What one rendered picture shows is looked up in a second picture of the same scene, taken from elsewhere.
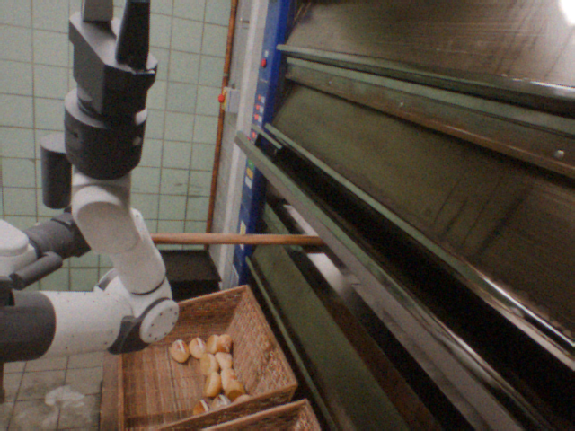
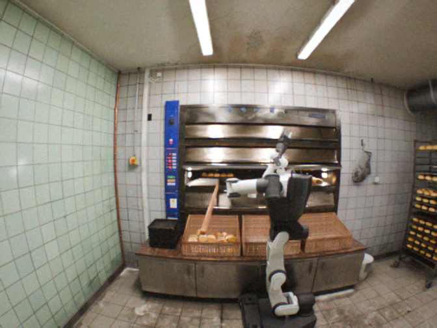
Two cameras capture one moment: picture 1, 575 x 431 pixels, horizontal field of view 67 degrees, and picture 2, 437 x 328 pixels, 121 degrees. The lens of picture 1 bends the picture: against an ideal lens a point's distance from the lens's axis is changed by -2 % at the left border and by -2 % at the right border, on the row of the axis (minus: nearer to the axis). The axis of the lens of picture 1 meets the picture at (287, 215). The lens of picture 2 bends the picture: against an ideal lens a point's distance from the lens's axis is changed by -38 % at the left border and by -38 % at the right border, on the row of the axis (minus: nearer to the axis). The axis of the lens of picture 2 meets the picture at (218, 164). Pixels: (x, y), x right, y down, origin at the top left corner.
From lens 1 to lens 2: 2.00 m
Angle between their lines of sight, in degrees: 66
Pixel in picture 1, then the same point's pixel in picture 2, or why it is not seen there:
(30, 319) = not seen: hidden behind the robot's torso
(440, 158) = (261, 150)
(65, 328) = not seen: hidden behind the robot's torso
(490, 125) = (270, 143)
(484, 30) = (264, 131)
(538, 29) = (273, 131)
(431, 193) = (263, 155)
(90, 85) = (286, 142)
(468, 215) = not seen: hidden behind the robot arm
